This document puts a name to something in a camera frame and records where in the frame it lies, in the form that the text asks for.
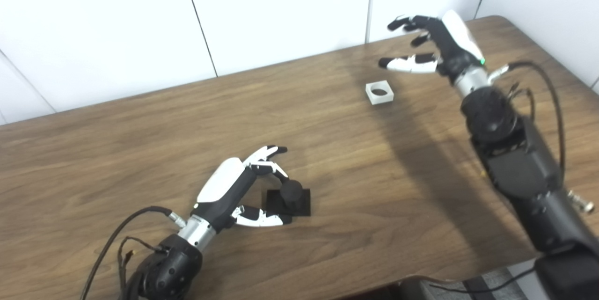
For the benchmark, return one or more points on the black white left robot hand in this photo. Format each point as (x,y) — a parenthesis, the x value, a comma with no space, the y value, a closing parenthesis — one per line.
(222,180)

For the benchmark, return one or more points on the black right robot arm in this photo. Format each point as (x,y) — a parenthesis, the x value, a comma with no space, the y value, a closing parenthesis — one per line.
(519,164)

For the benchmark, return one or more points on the white square piece with hole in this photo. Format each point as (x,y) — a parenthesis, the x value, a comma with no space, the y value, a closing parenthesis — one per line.
(381,98)

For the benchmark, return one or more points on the black peg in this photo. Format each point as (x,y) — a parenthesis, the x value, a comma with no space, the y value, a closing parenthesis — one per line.
(292,192)

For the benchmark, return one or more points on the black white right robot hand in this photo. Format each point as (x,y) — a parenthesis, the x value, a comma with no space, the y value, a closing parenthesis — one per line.
(454,47)

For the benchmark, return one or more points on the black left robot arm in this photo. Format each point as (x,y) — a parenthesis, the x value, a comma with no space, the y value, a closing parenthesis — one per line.
(173,267)

